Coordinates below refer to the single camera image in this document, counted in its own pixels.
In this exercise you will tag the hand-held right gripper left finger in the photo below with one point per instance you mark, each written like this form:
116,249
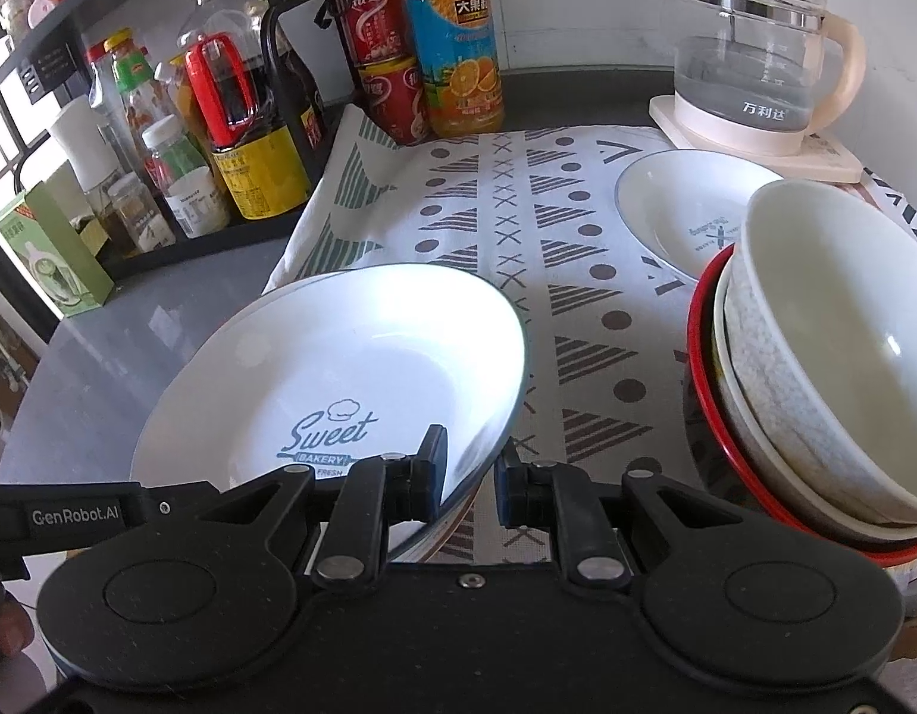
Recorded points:
421,483

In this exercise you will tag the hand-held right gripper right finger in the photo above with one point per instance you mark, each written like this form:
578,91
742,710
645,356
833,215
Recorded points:
512,494

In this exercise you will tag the large white plate blue print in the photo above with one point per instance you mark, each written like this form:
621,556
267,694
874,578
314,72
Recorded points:
339,357

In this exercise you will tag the red and black bowl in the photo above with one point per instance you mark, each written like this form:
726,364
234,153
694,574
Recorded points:
698,357

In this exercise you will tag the white ceramic bowl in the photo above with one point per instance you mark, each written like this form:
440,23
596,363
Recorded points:
770,477
837,297

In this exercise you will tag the patterned fringed table mat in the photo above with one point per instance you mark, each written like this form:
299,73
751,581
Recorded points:
547,253

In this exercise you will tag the green carton box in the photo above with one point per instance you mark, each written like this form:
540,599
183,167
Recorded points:
53,253

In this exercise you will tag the small clear spice jar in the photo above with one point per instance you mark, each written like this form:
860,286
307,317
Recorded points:
138,216

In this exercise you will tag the small white plate blue print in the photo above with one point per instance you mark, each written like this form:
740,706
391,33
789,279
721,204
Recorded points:
674,201

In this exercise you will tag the oil dispenser with white top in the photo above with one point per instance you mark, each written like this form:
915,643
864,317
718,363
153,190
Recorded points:
86,141

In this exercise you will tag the green jar with white cap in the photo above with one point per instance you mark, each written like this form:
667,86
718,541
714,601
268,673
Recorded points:
177,152

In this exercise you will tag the red drink can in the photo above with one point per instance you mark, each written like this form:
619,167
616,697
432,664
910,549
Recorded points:
391,100
369,18

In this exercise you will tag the dark sauce bottle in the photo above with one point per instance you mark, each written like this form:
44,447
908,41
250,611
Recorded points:
291,82

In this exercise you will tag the clear bottle with red cap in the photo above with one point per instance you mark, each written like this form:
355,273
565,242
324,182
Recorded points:
105,89

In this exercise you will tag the yellow sauce bottle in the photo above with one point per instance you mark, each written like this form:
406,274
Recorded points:
177,97

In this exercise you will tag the orange juice bottle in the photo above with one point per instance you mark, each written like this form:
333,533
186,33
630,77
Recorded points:
454,52

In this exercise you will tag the green label sauce bottle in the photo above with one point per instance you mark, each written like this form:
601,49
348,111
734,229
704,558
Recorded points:
135,82

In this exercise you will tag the cream kettle base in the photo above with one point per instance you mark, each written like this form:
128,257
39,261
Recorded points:
823,156

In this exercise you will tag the black metal shelf rack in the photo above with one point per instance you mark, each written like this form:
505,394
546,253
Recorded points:
294,30

